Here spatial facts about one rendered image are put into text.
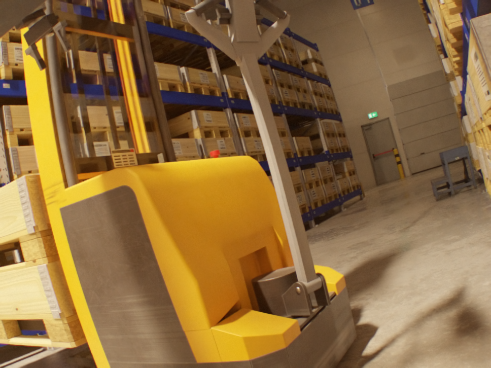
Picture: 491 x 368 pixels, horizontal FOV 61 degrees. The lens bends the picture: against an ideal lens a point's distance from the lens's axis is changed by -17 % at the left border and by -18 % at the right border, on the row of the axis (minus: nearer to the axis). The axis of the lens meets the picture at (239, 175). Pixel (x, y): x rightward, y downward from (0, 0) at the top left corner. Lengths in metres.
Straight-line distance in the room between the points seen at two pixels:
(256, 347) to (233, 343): 0.07
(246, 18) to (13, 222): 1.17
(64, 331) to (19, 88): 2.43
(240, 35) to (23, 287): 1.27
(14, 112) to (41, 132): 1.96
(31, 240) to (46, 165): 0.30
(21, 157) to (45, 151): 1.88
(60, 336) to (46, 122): 0.81
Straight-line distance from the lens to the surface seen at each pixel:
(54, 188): 1.75
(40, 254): 1.81
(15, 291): 2.04
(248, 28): 1.60
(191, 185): 1.57
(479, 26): 1.11
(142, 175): 1.42
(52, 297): 1.82
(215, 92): 6.44
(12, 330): 2.29
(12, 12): 0.75
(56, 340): 1.91
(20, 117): 3.77
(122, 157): 1.94
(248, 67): 1.57
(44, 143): 1.78
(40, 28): 1.58
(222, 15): 1.56
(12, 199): 1.91
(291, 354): 1.41
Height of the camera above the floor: 0.70
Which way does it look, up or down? 3 degrees up
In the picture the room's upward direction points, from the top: 15 degrees counter-clockwise
